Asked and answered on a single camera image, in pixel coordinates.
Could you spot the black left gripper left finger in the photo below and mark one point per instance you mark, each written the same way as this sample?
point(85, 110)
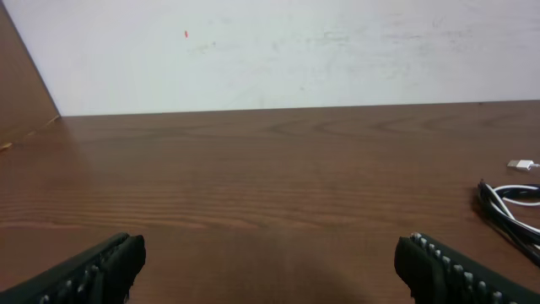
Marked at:
point(103, 274)

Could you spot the wooden side panel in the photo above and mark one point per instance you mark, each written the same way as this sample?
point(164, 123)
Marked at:
point(26, 104)

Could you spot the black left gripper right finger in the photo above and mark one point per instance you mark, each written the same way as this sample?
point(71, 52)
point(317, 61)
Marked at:
point(438, 274)

